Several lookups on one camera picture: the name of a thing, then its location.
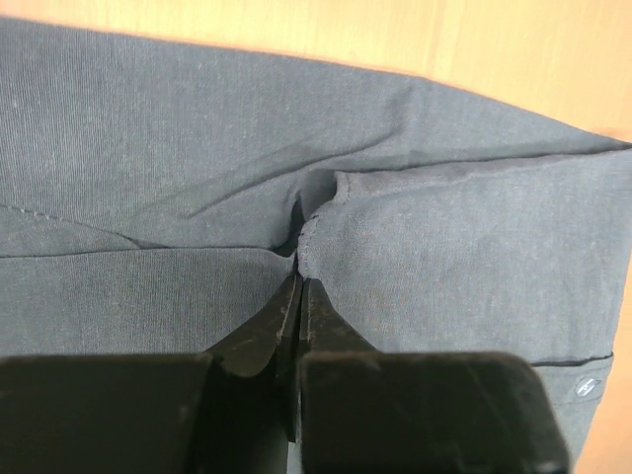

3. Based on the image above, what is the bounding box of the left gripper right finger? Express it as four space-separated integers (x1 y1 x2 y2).
299 279 572 473

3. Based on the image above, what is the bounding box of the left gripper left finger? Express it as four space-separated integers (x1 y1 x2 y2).
1 276 302 473

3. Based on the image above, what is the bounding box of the grey long sleeve shirt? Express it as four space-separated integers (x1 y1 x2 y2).
1 18 631 456

